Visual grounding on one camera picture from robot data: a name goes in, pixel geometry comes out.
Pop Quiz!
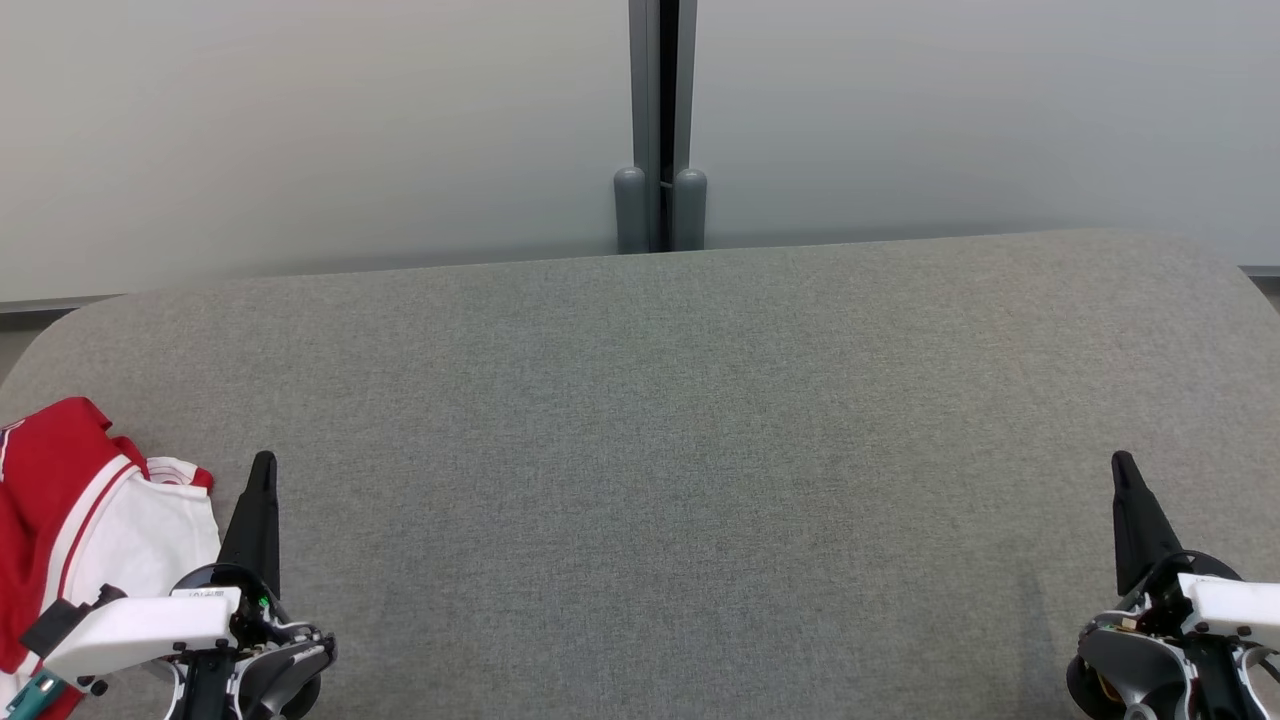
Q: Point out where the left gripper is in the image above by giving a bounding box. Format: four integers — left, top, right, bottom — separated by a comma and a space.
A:
165, 451, 338, 720

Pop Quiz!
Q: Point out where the grey cylindrical post foot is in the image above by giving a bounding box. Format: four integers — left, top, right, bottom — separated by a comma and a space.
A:
613, 167, 649, 254
672, 168, 708, 251

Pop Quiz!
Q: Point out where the red and white shirt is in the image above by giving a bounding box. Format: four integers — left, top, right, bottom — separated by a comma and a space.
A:
0, 397, 223, 720

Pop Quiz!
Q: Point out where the teal cable connector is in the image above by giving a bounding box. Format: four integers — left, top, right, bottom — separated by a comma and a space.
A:
0, 668, 66, 720

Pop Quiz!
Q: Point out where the grey metal partition post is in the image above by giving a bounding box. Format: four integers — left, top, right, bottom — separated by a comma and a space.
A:
628, 0, 698, 253

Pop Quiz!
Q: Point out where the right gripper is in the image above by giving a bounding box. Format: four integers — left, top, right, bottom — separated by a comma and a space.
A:
1065, 451, 1280, 720

